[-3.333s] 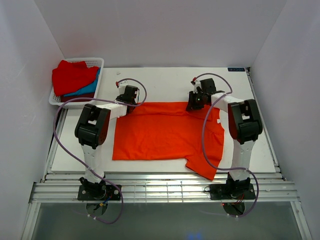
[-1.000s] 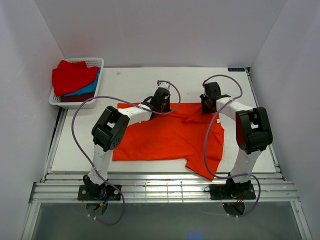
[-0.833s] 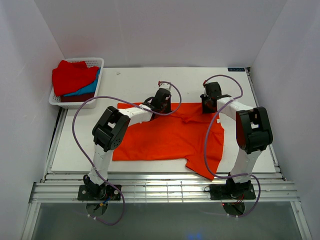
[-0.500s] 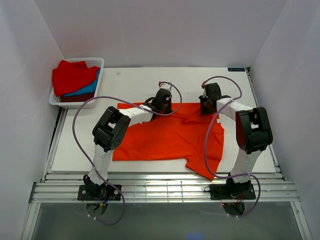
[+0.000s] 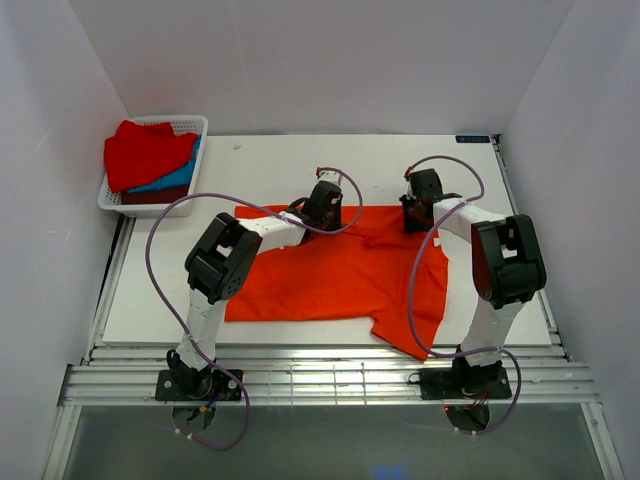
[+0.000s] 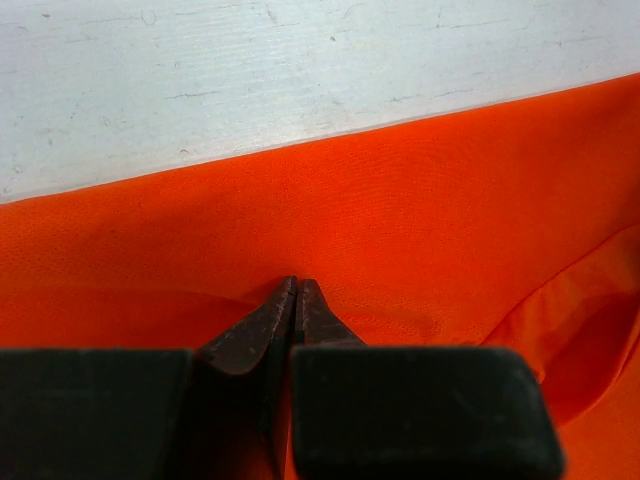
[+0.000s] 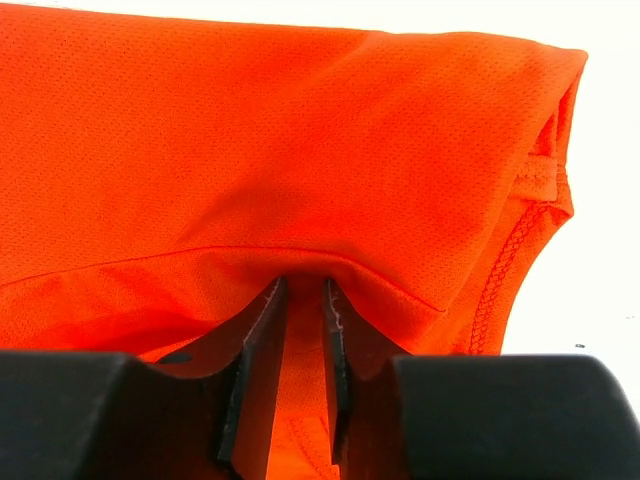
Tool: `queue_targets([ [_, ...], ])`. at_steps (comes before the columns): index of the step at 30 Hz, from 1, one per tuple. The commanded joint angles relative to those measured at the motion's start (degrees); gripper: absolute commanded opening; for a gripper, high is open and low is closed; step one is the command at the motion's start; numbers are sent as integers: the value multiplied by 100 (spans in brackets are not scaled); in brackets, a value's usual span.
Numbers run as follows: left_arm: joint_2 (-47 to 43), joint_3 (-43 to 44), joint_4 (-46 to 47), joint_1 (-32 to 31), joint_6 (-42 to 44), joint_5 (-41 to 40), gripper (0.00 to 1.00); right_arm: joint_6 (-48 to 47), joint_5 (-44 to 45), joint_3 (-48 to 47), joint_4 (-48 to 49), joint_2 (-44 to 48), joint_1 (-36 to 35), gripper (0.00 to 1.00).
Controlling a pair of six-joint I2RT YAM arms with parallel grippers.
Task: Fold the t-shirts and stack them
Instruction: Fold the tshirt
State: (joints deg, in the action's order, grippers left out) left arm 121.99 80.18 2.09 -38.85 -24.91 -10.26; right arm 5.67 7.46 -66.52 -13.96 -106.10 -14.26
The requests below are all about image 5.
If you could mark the white plastic basket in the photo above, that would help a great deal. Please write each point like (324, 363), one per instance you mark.
(109, 200)

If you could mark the red t shirt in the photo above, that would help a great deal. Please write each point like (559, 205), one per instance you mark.
(137, 155)

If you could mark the blue table label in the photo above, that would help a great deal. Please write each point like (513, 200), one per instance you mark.
(473, 139)

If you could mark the blue t shirt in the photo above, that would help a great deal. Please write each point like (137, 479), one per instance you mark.
(178, 178)

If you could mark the aluminium frame rails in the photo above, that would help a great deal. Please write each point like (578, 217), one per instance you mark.
(112, 376)

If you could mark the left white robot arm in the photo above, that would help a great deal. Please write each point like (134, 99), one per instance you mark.
(217, 268)

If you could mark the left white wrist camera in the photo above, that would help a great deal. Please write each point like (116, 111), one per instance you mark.
(331, 176)

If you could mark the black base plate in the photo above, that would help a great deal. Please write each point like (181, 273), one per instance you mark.
(445, 383)
(199, 387)

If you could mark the dark maroon t shirt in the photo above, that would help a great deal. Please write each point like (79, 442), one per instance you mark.
(156, 197)

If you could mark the orange t shirt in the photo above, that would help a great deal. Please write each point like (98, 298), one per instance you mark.
(374, 269)

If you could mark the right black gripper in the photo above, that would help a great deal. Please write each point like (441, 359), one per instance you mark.
(409, 227)

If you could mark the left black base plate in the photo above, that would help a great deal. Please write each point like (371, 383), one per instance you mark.
(199, 387)

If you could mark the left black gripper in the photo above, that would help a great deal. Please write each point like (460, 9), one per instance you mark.
(337, 223)

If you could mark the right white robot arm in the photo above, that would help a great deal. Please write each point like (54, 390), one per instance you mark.
(507, 270)

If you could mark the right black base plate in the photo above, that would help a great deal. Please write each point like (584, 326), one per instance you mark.
(445, 383)

